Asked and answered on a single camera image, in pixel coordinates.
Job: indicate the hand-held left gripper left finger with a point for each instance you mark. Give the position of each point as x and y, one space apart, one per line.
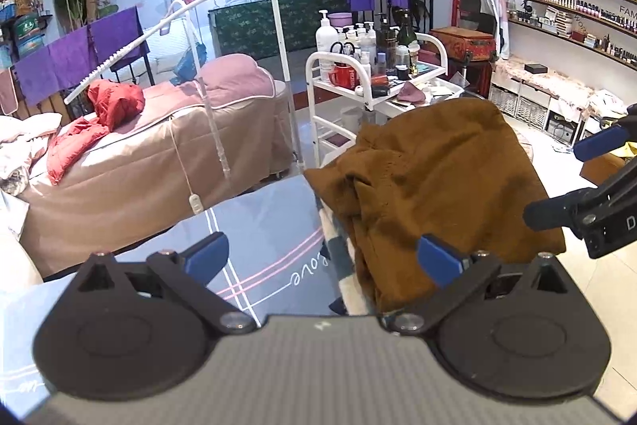
209 255

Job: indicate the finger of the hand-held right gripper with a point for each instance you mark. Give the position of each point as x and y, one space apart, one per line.
552 211
599 143

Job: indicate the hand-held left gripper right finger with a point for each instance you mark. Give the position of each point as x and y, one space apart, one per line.
438 258

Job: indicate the brown knit sweater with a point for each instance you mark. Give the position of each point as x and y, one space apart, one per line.
438 186

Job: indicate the cardboard box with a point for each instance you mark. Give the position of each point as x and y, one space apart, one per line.
602 168

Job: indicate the blue plaid bed sheet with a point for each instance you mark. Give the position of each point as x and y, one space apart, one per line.
259 216

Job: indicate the white storage bench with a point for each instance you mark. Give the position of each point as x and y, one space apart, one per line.
542 99

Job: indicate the pink and tan massage bed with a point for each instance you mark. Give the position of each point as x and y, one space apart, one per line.
149 166

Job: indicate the red wooden chest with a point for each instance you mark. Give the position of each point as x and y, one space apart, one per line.
463 51

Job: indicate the pink cloth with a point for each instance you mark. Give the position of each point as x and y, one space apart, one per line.
410 92

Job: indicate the white trolley cart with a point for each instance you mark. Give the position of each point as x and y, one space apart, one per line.
313 106

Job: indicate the red padded jacket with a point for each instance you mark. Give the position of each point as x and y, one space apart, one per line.
114 99

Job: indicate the white arched lamp stand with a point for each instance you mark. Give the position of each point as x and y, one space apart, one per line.
287 81

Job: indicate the blue bag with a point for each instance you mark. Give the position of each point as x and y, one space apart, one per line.
189 64

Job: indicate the red mug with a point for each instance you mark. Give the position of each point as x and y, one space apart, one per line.
343 76

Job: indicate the white crumpled duvet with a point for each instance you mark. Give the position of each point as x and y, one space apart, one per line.
20 141

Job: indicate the cluster of cosmetic bottles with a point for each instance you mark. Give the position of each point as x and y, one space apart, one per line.
371 46

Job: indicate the dark glass bottle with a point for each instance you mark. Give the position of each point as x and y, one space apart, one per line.
406 34

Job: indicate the green patterned counter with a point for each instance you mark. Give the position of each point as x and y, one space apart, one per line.
249 26

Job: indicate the white pump lotion bottle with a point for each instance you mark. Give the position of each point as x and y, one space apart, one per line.
326 41

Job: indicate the pink basin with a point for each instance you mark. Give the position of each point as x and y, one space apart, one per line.
338 18

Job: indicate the rack of boxes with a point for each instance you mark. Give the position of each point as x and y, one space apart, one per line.
25 26

